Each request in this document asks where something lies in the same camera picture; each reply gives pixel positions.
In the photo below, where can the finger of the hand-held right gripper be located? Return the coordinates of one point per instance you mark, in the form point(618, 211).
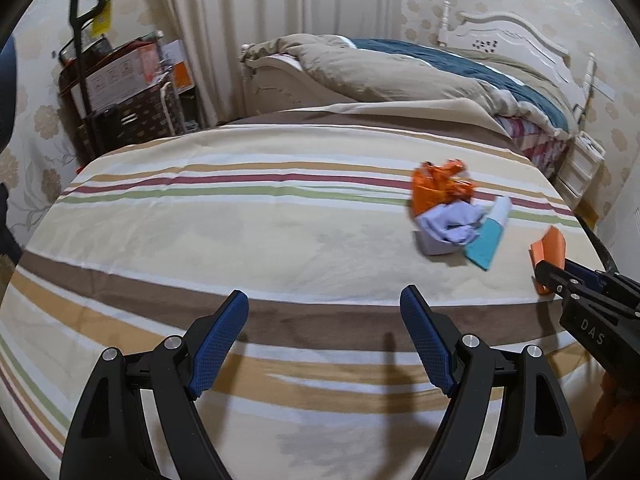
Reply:
point(550, 277)
point(587, 275)

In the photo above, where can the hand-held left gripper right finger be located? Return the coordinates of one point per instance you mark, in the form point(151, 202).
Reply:
point(425, 340)

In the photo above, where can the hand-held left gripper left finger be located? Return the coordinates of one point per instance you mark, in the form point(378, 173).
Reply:
point(220, 345)

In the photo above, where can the black trash bag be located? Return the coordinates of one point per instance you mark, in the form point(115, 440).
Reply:
point(607, 255)

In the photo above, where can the orange paper box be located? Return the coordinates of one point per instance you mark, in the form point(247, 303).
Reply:
point(550, 247)

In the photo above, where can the person's right hand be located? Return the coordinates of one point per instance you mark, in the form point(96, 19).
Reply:
point(602, 410)

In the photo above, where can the striped bed sheet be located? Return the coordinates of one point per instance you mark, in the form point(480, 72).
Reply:
point(200, 240)

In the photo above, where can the white drawer unit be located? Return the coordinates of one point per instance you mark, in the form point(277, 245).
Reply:
point(580, 165)

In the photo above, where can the lavender crumpled paper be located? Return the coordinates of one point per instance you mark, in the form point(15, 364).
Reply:
point(450, 230)

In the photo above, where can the plaid bed sheet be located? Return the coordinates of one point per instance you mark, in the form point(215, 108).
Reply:
point(535, 142)

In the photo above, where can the orange crumpled wrapper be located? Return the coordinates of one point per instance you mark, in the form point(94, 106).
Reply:
point(440, 185)

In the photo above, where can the brown patterned storage basket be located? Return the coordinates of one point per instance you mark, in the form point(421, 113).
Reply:
point(140, 115)

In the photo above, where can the bed with beige duvet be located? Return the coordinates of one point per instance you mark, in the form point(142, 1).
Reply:
point(505, 30)

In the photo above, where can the beige and blue quilt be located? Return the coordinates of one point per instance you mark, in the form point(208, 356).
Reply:
point(375, 70)

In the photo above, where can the orange and white box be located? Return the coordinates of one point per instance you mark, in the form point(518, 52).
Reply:
point(177, 67)

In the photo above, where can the grey cardboard box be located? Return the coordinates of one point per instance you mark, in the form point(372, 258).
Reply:
point(120, 77)

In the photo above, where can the cream curtain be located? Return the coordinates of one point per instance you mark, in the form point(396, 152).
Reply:
point(275, 20)

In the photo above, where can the yellow tag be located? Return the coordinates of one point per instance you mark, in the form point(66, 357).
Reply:
point(104, 17)

